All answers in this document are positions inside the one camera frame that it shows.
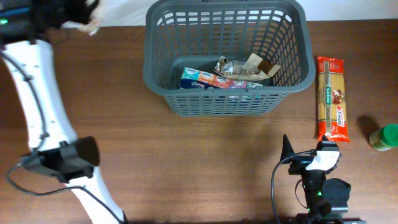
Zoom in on grey plastic slotted basket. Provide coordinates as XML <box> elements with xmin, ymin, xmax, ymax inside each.
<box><xmin>143</xmin><ymin>0</ymin><xmax>315</xmax><ymax>116</ymax></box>

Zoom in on green lid spice jar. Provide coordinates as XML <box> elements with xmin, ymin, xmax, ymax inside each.
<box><xmin>369</xmin><ymin>124</ymin><xmax>397</xmax><ymax>151</ymax></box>

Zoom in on blue tissue multipack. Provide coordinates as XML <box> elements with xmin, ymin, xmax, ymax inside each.
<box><xmin>179</xmin><ymin>67</ymin><xmax>262</xmax><ymax>89</ymax></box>

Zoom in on red spaghetti packet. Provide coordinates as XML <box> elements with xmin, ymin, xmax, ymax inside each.
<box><xmin>317</xmin><ymin>56</ymin><xmax>350</xmax><ymax>142</ymax></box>

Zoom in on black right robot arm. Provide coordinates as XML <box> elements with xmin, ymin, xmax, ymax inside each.
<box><xmin>271</xmin><ymin>135</ymin><xmax>365</xmax><ymax>224</ymax></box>

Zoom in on brown clear snack bag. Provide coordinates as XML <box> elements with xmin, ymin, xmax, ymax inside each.
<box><xmin>215</xmin><ymin>54</ymin><xmax>281</xmax><ymax>82</ymax></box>

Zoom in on beige food bag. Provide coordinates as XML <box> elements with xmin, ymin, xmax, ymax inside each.
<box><xmin>62</xmin><ymin>0</ymin><xmax>105</xmax><ymax>36</ymax></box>

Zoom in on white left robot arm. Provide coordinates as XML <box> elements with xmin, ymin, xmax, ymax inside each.
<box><xmin>1</xmin><ymin>0</ymin><xmax>127</xmax><ymax>223</ymax></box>

